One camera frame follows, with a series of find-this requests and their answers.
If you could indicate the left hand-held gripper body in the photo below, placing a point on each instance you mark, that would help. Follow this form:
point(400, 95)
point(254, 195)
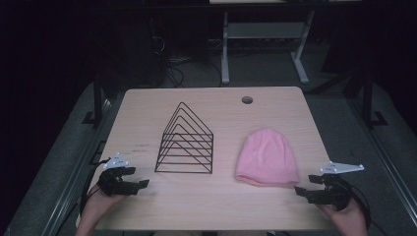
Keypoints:
point(110, 183)

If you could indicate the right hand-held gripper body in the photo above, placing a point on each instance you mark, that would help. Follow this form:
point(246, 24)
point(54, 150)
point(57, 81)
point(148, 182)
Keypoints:
point(337, 193)

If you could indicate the pink knitted beanie hat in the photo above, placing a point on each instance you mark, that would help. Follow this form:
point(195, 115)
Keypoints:
point(267, 157)

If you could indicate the person's left hand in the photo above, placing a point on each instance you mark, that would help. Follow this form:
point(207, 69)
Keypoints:
point(98, 206)

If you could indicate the person's right hand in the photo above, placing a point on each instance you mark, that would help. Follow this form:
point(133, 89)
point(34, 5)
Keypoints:
point(347, 219)

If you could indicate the black metal stand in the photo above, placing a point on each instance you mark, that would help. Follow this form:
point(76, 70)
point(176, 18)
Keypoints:
point(368, 98)
point(97, 98)

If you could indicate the aluminium floor rail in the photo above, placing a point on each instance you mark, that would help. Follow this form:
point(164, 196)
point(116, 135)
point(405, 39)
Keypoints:
point(75, 170)
point(387, 164)

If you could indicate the white metal desk frame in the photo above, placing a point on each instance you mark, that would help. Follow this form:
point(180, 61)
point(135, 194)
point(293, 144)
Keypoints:
point(262, 31)

